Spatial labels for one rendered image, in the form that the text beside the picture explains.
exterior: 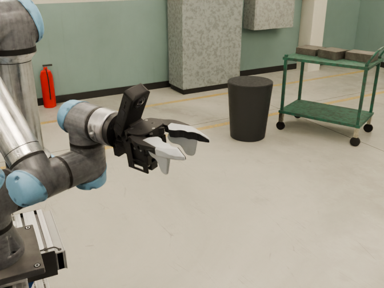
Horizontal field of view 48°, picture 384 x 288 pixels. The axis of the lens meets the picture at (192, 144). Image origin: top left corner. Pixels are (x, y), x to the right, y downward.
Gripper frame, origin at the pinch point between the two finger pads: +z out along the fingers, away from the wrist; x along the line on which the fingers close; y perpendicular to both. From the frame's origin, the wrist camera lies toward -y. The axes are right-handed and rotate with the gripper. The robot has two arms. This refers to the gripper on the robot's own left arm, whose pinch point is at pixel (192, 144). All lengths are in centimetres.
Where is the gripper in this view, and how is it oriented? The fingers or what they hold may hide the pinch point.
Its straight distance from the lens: 75.7
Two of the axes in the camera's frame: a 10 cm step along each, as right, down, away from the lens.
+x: -6.1, 4.2, -6.7
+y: 0.8, 8.7, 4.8
